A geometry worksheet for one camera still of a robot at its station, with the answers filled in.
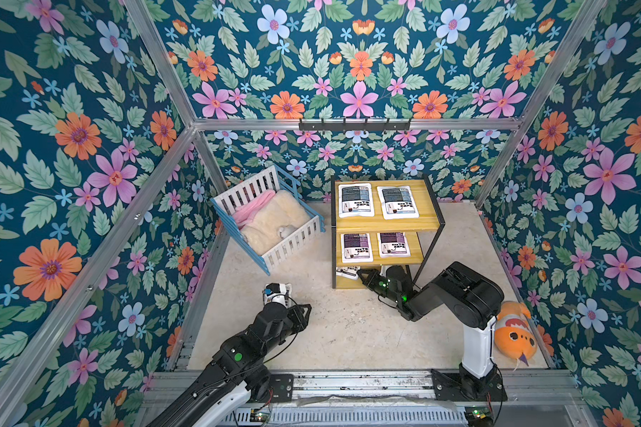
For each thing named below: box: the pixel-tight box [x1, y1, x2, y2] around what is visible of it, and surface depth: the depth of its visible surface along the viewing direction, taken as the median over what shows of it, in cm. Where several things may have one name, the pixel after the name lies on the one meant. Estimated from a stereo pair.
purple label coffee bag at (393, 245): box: [376, 231, 412, 258], surface depth 85 cm
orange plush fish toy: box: [494, 300, 538, 371], surface depth 76 cm
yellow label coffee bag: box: [335, 265, 362, 281], surface depth 97 cm
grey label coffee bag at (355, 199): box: [338, 183, 375, 218], surface depth 74 cm
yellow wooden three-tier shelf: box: [330, 175, 446, 290], surface depth 76 cm
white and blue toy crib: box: [210, 164, 326, 276], surface depth 103 cm
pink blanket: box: [232, 188, 276, 230], surface depth 106 cm
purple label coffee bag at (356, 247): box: [340, 233, 374, 264], surface depth 84 cm
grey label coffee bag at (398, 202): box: [376, 185, 421, 220], surface depth 73 cm
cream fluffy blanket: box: [240, 189, 311, 256], surface depth 104 cm
